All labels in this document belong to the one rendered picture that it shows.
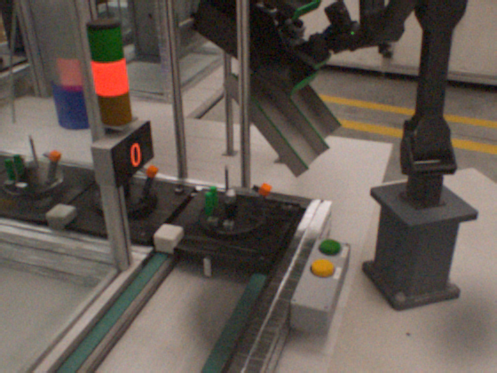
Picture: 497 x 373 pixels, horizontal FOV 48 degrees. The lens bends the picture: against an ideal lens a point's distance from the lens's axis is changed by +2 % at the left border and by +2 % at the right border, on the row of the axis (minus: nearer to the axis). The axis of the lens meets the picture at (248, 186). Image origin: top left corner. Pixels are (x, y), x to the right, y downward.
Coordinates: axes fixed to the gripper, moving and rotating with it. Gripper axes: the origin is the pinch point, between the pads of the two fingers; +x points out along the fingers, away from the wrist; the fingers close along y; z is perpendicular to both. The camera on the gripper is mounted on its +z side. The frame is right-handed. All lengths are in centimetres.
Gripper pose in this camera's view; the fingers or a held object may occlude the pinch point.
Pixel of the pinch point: (311, 43)
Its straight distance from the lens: 137.1
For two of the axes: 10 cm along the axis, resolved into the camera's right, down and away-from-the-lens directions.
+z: -2.3, -9.0, -3.7
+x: -8.4, -0.1, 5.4
